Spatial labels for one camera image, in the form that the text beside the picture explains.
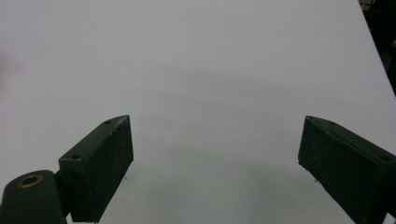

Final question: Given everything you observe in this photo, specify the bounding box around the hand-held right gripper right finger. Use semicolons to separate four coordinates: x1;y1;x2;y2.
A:
297;115;396;224

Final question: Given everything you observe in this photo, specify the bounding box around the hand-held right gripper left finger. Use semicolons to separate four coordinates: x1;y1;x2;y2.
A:
58;114;134;224

